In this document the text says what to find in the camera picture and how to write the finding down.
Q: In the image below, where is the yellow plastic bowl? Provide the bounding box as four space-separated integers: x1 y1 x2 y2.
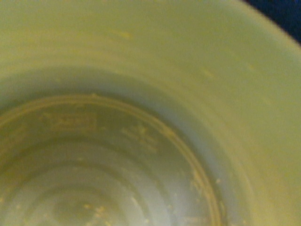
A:
0 0 301 226

